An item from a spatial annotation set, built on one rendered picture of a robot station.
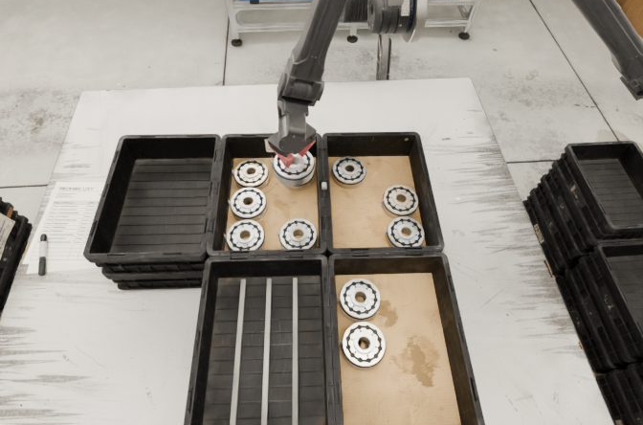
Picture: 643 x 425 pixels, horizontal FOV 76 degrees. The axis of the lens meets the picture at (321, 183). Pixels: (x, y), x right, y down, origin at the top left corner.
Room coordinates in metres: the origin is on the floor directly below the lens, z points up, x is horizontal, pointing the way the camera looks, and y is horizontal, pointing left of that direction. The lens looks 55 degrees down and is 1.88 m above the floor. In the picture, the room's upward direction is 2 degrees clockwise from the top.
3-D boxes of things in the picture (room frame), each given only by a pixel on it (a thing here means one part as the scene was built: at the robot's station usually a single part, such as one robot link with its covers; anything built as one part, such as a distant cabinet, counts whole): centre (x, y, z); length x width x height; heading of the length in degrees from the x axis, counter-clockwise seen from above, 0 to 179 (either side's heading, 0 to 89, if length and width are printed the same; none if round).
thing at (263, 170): (0.73, 0.21, 0.86); 0.10 x 0.10 x 0.01
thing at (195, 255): (0.61, 0.44, 0.92); 0.40 x 0.30 x 0.02; 4
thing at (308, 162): (0.64, 0.07, 1.04); 0.10 x 0.10 x 0.01
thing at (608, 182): (0.95, -1.16, 0.37); 0.40 x 0.30 x 0.45; 6
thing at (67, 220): (0.62, 0.78, 0.70); 0.33 x 0.23 x 0.01; 6
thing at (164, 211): (0.61, 0.44, 0.87); 0.40 x 0.30 x 0.11; 4
